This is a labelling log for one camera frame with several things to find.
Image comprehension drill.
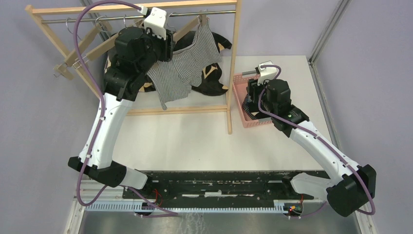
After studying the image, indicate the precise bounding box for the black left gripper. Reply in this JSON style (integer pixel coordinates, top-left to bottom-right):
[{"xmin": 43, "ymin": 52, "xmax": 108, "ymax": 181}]
[{"xmin": 137, "ymin": 21, "xmax": 176, "ymax": 76}]

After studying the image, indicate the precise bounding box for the navy striped underwear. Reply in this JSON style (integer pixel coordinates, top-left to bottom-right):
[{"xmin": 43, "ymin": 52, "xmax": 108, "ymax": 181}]
[{"xmin": 242, "ymin": 99, "xmax": 252, "ymax": 118}]

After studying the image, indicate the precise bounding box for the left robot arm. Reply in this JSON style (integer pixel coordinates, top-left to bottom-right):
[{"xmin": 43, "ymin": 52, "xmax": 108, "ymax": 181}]
[{"xmin": 68, "ymin": 27, "xmax": 175, "ymax": 198}]

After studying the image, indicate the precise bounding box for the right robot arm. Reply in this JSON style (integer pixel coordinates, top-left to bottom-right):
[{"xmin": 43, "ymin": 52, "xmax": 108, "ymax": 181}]
[{"xmin": 246, "ymin": 79, "xmax": 376, "ymax": 217}]

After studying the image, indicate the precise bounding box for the grey striped underwear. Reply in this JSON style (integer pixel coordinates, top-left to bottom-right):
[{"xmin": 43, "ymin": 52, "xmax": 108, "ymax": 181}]
[{"xmin": 147, "ymin": 23, "xmax": 221, "ymax": 111}]

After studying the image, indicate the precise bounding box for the wooden hanger with grey underwear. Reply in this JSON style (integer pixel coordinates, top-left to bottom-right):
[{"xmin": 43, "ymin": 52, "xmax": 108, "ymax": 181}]
[{"xmin": 173, "ymin": 15, "xmax": 208, "ymax": 42}]

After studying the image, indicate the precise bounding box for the empty wooden clip hanger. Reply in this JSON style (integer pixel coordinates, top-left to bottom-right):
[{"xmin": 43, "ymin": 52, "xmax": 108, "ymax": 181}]
[{"xmin": 52, "ymin": 17, "xmax": 113, "ymax": 81}]

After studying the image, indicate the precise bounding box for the pink perforated plastic basket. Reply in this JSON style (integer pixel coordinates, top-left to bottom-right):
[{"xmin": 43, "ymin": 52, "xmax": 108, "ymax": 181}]
[{"xmin": 233, "ymin": 72, "xmax": 272, "ymax": 128}]

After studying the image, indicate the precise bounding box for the black blanket with cream flowers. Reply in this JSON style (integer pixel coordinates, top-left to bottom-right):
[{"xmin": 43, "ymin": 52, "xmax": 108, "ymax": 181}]
[{"xmin": 104, "ymin": 31, "xmax": 232, "ymax": 97}]

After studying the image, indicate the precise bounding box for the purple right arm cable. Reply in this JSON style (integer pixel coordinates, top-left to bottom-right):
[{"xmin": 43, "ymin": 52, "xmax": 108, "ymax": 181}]
[{"xmin": 257, "ymin": 64, "xmax": 376, "ymax": 218}]

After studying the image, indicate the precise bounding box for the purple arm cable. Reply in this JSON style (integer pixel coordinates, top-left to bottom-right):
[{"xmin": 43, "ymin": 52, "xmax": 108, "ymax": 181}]
[
  {"xmin": 72, "ymin": 0, "xmax": 144, "ymax": 207},
  {"xmin": 257, "ymin": 64, "xmax": 376, "ymax": 218}
]

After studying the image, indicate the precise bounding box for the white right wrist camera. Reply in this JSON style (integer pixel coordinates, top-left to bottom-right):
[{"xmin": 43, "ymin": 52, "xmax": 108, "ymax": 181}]
[{"xmin": 256, "ymin": 60, "xmax": 282, "ymax": 86}]

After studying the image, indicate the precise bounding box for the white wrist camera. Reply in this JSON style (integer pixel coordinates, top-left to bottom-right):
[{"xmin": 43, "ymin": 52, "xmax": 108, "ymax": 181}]
[
  {"xmin": 138, "ymin": 4, "xmax": 173, "ymax": 41},
  {"xmin": 256, "ymin": 60, "xmax": 282, "ymax": 86}
]

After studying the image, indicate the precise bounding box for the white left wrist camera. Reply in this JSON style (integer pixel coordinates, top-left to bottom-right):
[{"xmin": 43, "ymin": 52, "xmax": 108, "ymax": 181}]
[{"xmin": 138, "ymin": 4, "xmax": 173, "ymax": 41}]

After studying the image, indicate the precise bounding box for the grey metal corner rail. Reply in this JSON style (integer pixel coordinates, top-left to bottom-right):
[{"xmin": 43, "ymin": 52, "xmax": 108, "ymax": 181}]
[{"xmin": 307, "ymin": 0, "xmax": 351, "ymax": 149}]

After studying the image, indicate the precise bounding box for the metal clothes rail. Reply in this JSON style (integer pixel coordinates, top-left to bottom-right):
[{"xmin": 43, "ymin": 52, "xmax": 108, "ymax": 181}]
[{"xmin": 41, "ymin": 10, "xmax": 236, "ymax": 24}]

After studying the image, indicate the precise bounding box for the wooden clothes rack frame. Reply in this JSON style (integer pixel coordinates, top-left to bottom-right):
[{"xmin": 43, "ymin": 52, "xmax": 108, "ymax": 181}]
[{"xmin": 25, "ymin": 0, "xmax": 242, "ymax": 134}]

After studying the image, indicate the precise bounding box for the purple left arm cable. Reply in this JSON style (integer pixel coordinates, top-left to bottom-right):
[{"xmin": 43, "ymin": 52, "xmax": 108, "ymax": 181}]
[{"xmin": 72, "ymin": 0, "xmax": 144, "ymax": 207}]

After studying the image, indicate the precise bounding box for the white slotted cable duct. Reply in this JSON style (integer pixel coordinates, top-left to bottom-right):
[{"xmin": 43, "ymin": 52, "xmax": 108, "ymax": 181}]
[{"xmin": 85, "ymin": 201, "xmax": 288, "ymax": 214}]

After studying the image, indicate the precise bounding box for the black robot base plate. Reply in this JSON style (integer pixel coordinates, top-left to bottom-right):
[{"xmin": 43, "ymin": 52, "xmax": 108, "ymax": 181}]
[{"xmin": 139, "ymin": 171, "xmax": 310, "ymax": 208}]

